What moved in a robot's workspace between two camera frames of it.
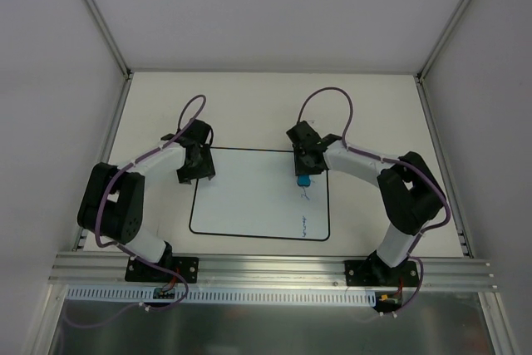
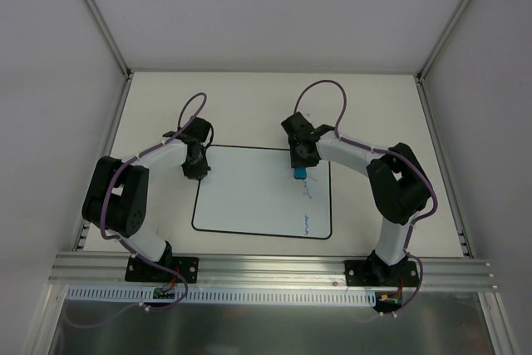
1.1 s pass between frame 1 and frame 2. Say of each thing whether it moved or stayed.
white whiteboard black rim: stayed
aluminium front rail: stayed
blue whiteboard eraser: moved
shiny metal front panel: stayed
